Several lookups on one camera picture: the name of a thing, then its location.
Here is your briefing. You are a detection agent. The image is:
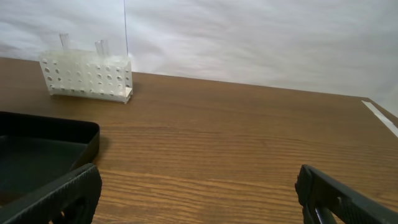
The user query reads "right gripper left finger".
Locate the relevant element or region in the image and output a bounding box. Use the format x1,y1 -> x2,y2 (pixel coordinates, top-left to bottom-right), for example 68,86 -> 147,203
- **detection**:
0,163 -> 103,224

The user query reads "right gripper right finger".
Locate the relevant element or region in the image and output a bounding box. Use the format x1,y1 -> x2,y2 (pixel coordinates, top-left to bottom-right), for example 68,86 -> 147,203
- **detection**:
294,164 -> 398,224

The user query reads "black tray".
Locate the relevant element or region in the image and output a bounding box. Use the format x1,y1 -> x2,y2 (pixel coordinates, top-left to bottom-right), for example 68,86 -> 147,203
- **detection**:
0,111 -> 101,208

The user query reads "white test tube rack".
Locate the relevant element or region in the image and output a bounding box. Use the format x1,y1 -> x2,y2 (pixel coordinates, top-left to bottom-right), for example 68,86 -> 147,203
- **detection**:
39,49 -> 134,105

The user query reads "clear test tube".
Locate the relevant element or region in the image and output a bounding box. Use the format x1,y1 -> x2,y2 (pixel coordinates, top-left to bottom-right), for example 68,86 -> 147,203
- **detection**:
58,32 -> 70,52
94,39 -> 111,57

